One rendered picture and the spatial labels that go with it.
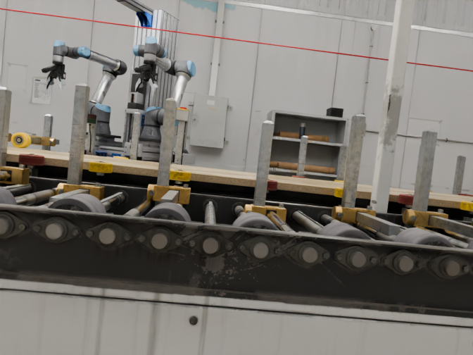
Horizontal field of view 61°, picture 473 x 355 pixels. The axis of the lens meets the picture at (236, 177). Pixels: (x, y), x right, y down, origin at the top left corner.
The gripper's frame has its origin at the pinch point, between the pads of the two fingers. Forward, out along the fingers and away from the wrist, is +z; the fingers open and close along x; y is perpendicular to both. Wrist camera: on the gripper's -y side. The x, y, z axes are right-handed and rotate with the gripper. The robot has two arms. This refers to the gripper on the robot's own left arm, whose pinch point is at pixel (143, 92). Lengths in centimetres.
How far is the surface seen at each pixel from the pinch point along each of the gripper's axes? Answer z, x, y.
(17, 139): 37, 23, -67
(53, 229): 51, -108, -150
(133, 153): 38.8, -12.7, -19.2
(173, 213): 47, -123, -133
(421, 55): -117, -137, 355
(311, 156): 24, -30, 291
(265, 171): 37, -122, -82
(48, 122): 26, 30, -44
